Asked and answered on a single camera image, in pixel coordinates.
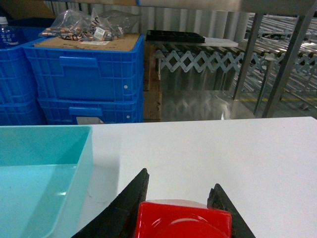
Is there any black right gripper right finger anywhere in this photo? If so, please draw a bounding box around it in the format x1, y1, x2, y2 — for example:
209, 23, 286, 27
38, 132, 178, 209
207, 183, 255, 238

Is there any clear water bottle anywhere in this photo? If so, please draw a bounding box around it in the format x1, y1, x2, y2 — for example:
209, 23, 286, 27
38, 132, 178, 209
0, 16, 20, 49

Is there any brown cardboard sheet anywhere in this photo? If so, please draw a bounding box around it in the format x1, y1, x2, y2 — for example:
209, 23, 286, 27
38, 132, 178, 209
34, 33, 142, 52

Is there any blue crate top right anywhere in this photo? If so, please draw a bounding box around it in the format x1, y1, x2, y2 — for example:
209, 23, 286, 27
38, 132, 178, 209
23, 34, 144, 102

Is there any teal plastic bin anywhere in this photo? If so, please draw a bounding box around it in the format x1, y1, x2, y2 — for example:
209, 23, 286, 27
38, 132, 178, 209
0, 125, 93, 238

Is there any blue crate top middle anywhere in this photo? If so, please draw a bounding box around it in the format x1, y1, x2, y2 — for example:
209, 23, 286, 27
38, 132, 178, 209
0, 26, 43, 104

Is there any black plastic tray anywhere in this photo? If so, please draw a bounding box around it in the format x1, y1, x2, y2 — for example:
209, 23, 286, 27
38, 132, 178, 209
146, 30, 205, 44

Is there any blue crate bottom middle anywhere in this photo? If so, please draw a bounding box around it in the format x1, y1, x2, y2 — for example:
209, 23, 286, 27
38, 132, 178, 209
0, 99, 47, 126

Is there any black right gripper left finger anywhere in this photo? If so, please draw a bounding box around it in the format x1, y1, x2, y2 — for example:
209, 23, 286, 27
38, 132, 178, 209
74, 168, 149, 238

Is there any metal table frame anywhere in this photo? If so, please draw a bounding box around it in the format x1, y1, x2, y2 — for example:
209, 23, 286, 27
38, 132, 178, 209
233, 0, 317, 118

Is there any expandable roller conveyor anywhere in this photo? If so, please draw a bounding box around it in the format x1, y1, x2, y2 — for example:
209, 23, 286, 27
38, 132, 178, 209
156, 13, 317, 96

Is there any blue crate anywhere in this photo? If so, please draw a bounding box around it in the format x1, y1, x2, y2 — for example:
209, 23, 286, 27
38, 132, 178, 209
0, 99, 47, 126
38, 87, 144, 125
23, 34, 144, 102
0, 26, 43, 104

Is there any red one-stud block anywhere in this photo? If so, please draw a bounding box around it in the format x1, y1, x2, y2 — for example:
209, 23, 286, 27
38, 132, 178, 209
134, 199, 232, 238

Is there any plastic bag of parts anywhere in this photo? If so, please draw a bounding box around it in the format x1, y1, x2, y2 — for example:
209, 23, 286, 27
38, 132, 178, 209
39, 9, 140, 42

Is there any blue crate bottom right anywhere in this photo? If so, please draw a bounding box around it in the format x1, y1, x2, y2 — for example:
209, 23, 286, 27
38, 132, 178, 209
38, 87, 144, 125

